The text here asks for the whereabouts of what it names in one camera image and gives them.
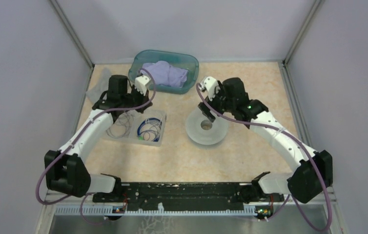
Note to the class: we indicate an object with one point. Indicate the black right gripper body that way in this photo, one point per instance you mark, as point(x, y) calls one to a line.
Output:
point(219, 103)

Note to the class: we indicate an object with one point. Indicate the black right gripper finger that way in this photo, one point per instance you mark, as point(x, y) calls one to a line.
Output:
point(210, 116)
point(204, 109)

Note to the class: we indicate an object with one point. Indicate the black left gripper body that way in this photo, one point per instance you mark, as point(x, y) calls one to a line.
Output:
point(134, 99)

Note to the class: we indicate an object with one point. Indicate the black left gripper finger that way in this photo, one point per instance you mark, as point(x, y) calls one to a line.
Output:
point(141, 110)
point(148, 100)

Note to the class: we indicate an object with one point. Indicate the white perforated cable spool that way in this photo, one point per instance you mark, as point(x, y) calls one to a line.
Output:
point(204, 132)

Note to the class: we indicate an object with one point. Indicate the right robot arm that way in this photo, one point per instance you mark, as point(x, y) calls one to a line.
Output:
point(311, 171)

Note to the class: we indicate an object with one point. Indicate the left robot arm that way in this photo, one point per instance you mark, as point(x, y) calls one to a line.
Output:
point(65, 169)

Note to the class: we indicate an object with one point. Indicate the clear plastic divided tray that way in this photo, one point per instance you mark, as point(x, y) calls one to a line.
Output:
point(132, 127)

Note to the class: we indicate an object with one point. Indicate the lavender cloth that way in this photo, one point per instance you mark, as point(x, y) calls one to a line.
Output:
point(166, 74)

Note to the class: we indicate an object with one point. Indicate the clear plastic bag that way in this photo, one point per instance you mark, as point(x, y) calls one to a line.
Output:
point(95, 92)

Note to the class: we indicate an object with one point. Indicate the teal plastic basin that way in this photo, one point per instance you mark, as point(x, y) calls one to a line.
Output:
point(175, 59)

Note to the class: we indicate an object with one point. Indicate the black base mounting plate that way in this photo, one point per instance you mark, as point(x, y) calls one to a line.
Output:
point(181, 197)

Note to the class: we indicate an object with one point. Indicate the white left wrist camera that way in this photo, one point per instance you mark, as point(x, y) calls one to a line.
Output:
point(141, 83)

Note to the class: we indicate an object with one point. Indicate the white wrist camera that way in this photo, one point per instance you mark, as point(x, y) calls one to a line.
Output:
point(211, 86)
point(141, 83)

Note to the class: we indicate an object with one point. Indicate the blue cable coil green connector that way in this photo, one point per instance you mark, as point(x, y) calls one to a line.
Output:
point(150, 129)

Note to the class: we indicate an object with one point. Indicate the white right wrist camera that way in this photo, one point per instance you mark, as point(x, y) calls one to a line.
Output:
point(211, 86)

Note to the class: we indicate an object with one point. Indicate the white slotted cable duct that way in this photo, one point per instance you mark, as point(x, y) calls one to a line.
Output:
point(111, 210)

